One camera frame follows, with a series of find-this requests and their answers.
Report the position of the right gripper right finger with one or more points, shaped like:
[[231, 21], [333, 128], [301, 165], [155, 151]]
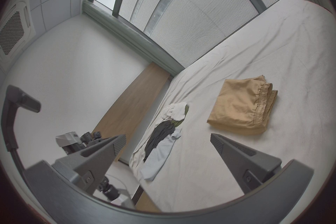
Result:
[[249, 167]]

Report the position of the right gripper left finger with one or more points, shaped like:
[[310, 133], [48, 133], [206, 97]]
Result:
[[89, 167]]

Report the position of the tan shorts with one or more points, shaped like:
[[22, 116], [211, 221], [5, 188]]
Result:
[[236, 104]]

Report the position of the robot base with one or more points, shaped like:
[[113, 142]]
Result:
[[122, 200]]

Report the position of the bed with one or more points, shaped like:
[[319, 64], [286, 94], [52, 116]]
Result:
[[236, 60]]

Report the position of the pale blue garment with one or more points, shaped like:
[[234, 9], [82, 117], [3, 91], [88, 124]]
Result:
[[157, 162]]

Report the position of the black garment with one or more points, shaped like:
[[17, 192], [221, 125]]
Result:
[[160, 136]]

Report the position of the green garment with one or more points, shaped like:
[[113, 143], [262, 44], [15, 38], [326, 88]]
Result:
[[183, 119]]

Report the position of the white ceiling air vent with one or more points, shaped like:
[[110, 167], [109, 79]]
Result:
[[15, 31]]

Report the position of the window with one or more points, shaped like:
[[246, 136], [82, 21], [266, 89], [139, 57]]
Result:
[[196, 7]]

